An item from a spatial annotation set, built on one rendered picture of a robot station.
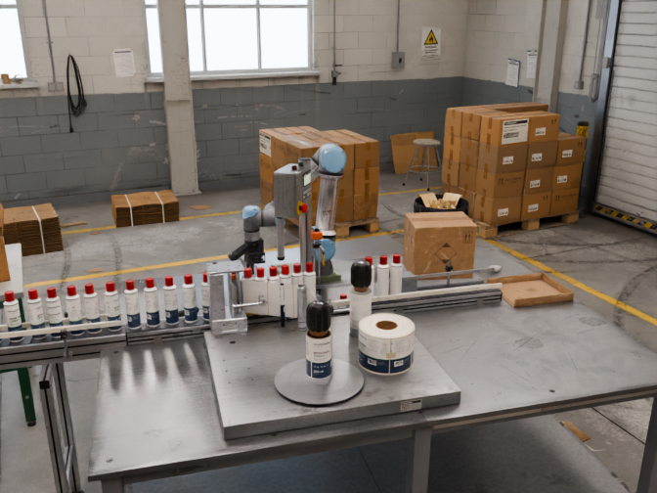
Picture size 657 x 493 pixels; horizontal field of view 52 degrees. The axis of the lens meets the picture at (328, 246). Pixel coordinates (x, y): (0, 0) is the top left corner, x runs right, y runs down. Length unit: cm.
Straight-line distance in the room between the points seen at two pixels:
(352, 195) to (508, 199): 148
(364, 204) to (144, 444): 468
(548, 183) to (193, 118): 398
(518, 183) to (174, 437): 500
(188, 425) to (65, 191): 603
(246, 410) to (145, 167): 613
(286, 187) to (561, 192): 470
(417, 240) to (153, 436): 159
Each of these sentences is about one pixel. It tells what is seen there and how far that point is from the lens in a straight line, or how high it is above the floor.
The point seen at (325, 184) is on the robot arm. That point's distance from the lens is 309.
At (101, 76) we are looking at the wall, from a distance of 796.
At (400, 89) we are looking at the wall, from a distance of 916.
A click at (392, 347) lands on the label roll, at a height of 99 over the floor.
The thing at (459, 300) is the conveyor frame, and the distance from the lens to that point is 310.
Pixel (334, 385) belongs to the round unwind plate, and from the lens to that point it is 234.
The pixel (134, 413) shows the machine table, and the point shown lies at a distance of 240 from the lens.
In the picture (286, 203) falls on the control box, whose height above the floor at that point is 135.
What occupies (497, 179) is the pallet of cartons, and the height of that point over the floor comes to 59.
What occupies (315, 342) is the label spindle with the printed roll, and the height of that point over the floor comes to 105.
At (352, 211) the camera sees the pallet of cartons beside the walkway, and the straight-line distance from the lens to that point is 655.
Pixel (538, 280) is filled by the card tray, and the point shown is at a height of 83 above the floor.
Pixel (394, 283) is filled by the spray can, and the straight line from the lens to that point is 298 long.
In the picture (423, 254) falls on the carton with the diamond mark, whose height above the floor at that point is 98.
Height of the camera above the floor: 210
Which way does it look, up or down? 20 degrees down
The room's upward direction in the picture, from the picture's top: straight up
